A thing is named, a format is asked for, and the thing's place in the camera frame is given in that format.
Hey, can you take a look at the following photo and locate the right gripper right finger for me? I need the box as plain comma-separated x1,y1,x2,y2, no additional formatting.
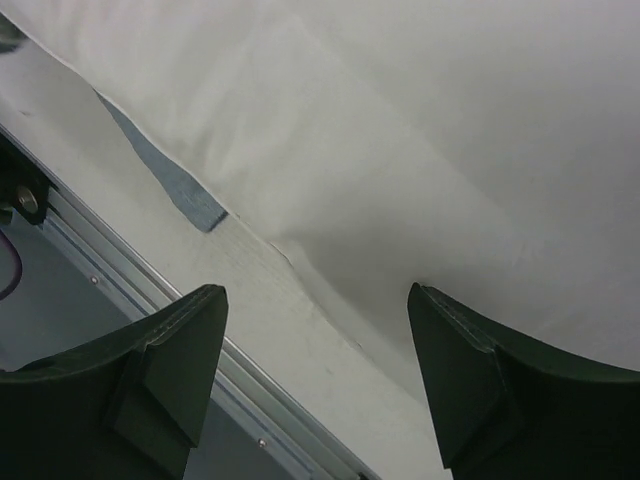
407,284,639,479

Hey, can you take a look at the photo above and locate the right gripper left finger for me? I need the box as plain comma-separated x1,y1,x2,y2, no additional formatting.
1,284,229,479

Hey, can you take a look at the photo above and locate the white pillow yellow trim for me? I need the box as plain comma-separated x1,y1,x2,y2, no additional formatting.
1,1,639,393

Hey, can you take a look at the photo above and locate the grey-blue pillowcase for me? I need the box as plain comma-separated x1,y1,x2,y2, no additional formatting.
1,18,227,233

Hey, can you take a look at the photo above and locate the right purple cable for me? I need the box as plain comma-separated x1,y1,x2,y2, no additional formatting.
0,234,24,301

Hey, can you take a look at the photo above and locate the aluminium front rail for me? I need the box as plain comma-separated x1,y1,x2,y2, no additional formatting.
0,124,386,480

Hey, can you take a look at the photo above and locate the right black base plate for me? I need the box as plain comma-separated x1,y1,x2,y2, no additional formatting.
1,134,56,226

